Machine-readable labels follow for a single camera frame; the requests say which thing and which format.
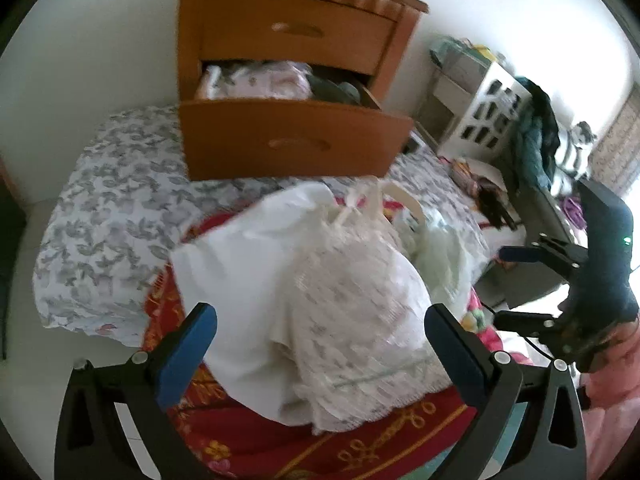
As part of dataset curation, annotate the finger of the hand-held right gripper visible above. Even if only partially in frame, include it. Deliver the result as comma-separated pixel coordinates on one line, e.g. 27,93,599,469
492,310,576,361
499,235,588,281

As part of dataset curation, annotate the dark green cloth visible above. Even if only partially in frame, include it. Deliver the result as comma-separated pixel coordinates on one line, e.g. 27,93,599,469
306,71,363,107

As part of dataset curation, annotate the wooden nightstand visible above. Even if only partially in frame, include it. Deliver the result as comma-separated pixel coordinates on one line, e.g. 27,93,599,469
177,0,430,183

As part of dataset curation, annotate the wooden nightstand drawer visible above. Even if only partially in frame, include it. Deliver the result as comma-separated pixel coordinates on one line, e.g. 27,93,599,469
178,60,415,182
200,0,401,73

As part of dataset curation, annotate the pink floral cloth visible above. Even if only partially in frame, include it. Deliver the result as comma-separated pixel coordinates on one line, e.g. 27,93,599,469
196,60,313,101

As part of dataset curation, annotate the red floral blanket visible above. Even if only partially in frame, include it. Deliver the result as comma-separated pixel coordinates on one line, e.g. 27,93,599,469
142,195,531,480

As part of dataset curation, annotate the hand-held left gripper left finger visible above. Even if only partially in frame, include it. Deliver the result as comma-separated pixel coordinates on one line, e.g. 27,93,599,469
54,302,218,480

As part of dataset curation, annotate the white cloth garment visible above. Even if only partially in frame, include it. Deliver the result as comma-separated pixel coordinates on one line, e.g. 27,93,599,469
170,182,341,423

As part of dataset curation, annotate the purple object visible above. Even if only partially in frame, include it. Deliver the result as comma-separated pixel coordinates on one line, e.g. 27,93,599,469
562,195,588,231

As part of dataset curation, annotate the black object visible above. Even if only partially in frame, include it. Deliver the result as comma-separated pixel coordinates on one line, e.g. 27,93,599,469
475,185,518,228

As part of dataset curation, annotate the cream strappy garment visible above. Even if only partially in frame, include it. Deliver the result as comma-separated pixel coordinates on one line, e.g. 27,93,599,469
345,177,431,241

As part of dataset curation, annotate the person's right forearm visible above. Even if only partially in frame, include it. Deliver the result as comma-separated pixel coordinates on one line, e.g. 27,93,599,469
575,310,640,480

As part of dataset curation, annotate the white cut-out shelf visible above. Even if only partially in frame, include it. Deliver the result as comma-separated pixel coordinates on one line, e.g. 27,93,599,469
432,50,533,163

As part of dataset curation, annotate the grey white cat plush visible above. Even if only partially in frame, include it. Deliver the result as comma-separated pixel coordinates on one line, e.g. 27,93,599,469
552,121,599,196

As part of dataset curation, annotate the patterned curtain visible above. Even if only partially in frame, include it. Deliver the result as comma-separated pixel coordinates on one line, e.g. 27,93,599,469
587,95,640,196

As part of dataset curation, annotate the teal jacket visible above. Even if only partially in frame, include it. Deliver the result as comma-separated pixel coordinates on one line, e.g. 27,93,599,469
512,75,566,196

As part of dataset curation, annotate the dark blue folded table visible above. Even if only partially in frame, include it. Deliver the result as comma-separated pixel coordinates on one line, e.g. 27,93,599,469
0,155,28,361

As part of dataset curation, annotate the white lace garment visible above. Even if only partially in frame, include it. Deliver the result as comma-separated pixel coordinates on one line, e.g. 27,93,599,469
277,200,451,436

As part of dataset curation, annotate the pale patterned storage box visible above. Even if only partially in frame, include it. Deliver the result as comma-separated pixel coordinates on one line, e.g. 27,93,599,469
442,52,493,96

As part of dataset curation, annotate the pink patterned pouch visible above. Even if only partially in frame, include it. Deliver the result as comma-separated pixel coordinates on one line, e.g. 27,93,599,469
447,159,488,193

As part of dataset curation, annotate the grey floral bed sheet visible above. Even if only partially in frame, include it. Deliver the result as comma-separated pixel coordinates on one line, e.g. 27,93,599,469
32,105,526,348

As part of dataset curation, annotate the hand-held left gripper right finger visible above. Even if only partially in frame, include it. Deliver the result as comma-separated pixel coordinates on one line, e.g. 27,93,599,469
424,303,587,480

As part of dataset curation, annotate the pale green garment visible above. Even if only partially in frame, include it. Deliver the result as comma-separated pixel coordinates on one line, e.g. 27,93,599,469
395,207,476,311

